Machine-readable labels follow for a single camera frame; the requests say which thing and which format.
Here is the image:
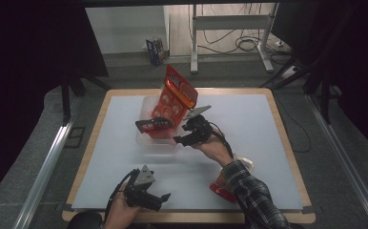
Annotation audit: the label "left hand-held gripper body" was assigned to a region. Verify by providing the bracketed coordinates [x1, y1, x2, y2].
[122, 164, 164, 212]

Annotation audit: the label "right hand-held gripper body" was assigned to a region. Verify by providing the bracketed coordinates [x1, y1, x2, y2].
[183, 104, 213, 147]

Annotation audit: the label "clear plastic container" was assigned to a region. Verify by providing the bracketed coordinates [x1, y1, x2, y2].
[136, 94, 186, 156]

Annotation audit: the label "large red snack bag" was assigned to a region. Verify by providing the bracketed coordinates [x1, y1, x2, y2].
[150, 64, 199, 139]

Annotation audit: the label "black and red snack packet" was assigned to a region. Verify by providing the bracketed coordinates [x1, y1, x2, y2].
[134, 116, 174, 135]

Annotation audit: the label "beige and red snack packet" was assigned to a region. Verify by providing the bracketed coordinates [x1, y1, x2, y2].
[209, 156, 255, 204]

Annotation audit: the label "person's right hand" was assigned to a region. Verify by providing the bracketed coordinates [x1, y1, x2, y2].
[192, 133, 235, 168]

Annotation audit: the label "person's left hand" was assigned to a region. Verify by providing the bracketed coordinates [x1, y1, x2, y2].
[104, 183, 142, 229]

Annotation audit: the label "wooden table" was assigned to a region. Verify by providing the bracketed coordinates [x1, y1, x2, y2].
[61, 88, 317, 225]

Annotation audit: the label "white table mat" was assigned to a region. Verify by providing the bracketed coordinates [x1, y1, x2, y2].
[72, 94, 304, 212]

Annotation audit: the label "dark round object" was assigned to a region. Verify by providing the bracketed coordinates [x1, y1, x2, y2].
[67, 211, 104, 229]

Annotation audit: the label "blue box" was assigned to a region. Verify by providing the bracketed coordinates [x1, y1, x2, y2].
[145, 37, 169, 67]

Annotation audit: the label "dark floor grate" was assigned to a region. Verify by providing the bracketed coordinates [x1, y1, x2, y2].
[64, 126, 87, 149]

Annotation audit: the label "white power strip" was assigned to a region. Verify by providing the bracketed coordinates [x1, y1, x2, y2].
[280, 65, 298, 79]

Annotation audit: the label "black stand legs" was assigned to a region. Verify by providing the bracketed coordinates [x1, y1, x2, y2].
[60, 74, 113, 127]
[258, 56, 333, 126]

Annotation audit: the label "white metal stand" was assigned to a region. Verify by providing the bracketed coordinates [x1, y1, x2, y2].
[190, 3, 280, 74]

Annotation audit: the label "black curtain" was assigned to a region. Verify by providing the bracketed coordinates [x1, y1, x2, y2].
[0, 0, 110, 206]
[269, 0, 368, 160]

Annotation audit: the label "left hand-held gripper cable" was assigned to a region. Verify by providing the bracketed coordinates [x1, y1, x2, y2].
[105, 168, 140, 218]

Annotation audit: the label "hand-held gripper cable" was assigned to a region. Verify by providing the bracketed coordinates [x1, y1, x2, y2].
[105, 168, 140, 218]
[209, 122, 237, 160]

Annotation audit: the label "right hand-held gripper cable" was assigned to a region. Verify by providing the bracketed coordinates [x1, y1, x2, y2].
[209, 122, 237, 160]

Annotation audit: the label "black floor cables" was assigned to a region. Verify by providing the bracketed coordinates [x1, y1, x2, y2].
[200, 3, 271, 55]

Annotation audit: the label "aluminium rail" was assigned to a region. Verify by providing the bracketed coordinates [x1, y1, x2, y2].
[11, 96, 80, 229]
[305, 94, 368, 229]

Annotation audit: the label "thin black floor cable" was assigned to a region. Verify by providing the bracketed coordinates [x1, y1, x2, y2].
[278, 94, 312, 154]

